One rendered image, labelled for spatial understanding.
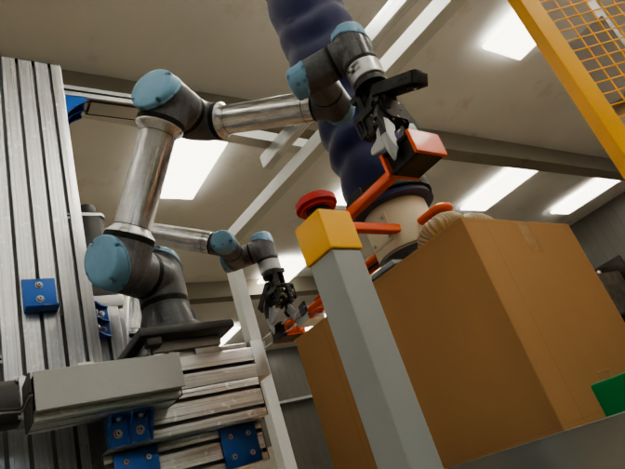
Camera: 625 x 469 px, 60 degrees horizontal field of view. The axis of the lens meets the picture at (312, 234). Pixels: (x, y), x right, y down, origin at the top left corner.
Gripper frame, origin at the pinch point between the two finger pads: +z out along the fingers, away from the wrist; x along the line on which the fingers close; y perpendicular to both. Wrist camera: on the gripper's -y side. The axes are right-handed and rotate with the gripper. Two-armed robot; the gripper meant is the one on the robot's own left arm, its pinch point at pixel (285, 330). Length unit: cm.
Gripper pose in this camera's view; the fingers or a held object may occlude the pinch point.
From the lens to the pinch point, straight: 182.3
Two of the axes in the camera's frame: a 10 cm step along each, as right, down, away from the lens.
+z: 2.9, 8.6, -4.1
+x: 7.9, 0.2, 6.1
